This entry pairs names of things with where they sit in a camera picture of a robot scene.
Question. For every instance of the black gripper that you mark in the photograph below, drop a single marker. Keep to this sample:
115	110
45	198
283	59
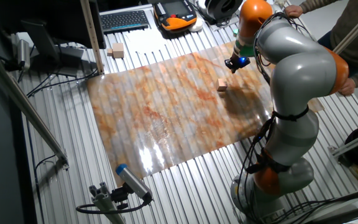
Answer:
236	63

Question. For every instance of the small light wooden cube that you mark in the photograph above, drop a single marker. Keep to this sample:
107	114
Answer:
222	85

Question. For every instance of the silver and orange robot arm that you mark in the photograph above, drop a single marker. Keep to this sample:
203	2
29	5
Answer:
297	68

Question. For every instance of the person right forearm brown sleeve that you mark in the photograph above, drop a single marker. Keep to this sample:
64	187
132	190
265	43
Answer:
315	4

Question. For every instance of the large light wooden block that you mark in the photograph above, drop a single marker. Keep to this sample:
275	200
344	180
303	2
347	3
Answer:
118	50

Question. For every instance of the tiny light wooden block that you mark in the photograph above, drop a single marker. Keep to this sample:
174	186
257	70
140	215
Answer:
109	52

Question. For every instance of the person right hand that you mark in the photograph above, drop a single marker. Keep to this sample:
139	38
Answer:
294	11

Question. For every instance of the person left hand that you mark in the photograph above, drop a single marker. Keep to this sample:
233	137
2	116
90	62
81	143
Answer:
348	87

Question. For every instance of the small green cap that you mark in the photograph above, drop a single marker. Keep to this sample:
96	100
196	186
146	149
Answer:
235	32

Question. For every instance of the black round spool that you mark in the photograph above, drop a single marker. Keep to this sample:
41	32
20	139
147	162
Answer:
222	7

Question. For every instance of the orange and black teach pendant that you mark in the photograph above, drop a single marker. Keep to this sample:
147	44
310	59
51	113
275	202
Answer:
175	15

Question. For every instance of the clear plastic bottle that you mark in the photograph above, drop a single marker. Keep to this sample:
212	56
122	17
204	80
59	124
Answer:
280	3

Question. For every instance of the orange marble patterned mat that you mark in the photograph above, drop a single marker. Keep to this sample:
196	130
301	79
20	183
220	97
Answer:
166	118

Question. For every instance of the black computer keyboard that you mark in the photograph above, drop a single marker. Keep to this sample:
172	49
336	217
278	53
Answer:
124	21

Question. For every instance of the person torso brown sweater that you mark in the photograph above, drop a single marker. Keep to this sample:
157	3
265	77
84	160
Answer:
353	28

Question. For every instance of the black monitor stand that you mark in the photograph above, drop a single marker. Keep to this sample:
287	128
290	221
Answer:
48	49

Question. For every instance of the black computer monitor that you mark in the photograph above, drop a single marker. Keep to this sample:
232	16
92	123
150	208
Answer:
42	15

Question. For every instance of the short aluminium frame bar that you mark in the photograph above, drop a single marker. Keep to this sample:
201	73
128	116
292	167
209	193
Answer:
353	143

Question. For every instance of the beige upright frame post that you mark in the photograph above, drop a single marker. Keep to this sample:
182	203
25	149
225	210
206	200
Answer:
92	37

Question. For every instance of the silver camera with blue cap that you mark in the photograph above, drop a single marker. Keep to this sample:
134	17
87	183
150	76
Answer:
134	182

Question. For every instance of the grey aluminium profile camera mount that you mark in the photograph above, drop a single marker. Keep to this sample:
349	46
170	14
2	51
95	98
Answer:
106	202

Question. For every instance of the silver cylindrical camera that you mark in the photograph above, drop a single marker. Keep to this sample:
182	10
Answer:
23	54

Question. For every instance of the long grey aluminium frame bar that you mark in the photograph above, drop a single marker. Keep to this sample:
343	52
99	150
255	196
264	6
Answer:
23	105

